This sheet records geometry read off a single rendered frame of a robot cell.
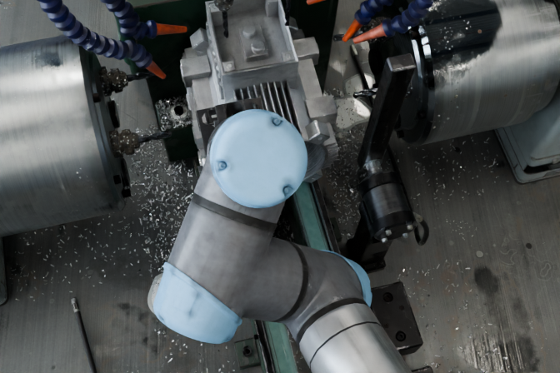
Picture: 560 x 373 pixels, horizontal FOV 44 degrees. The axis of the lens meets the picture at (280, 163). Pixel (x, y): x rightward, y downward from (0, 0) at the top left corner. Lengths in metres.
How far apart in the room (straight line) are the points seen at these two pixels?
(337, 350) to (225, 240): 0.14
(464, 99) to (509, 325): 0.40
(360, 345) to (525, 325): 0.61
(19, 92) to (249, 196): 0.43
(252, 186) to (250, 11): 0.48
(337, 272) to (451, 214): 0.57
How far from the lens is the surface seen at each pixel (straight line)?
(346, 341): 0.60
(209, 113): 0.74
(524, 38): 0.97
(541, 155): 1.19
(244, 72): 0.88
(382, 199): 0.92
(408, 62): 0.77
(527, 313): 1.18
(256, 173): 0.52
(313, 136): 0.90
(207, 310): 0.56
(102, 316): 1.13
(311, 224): 1.03
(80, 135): 0.86
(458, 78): 0.93
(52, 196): 0.90
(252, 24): 0.96
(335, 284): 0.64
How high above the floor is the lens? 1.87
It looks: 64 degrees down
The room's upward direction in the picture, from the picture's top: 4 degrees clockwise
